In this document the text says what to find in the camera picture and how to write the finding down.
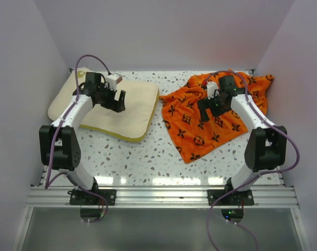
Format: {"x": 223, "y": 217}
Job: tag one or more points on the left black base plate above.
{"x": 81, "y": 198}

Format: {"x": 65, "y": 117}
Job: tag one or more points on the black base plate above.
{"x": 81, "y": 198}
{"x": 239, "y": 198}

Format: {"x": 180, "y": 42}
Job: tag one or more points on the orange patterned pillowcase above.
{"x": 192, "y": 137}

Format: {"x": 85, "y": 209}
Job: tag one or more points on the cream pillow yellow edge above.
{"x": 129, "y": 125}

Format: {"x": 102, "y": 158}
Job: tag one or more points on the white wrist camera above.
{"x": 113, "y": 80}
{"x": 211, "y": 87}

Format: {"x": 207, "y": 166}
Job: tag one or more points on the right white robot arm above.
{"x": 266, "y": 147}

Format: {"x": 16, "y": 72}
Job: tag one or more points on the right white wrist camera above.
{"x": 211, "y": 87}

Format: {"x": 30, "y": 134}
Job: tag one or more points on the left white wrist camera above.
{"x": 113, "y": 80}

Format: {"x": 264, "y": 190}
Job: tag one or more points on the aluminium mounting rail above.
{"x": 166, "y": 197}

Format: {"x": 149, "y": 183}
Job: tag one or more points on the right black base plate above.
{"x": 239, "y": 198}

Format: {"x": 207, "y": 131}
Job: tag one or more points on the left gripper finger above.
{"x": 119, "y": 104}
{"x": 108, "y": 105}

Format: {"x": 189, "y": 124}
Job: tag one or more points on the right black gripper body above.
{"x": 217, "y": 99}

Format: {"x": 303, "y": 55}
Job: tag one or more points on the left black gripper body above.
{"x": 106, "y": 94}

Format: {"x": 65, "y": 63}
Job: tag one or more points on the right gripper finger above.
{"x": 202, "y": 105}
{"x": 216, "y": 110}

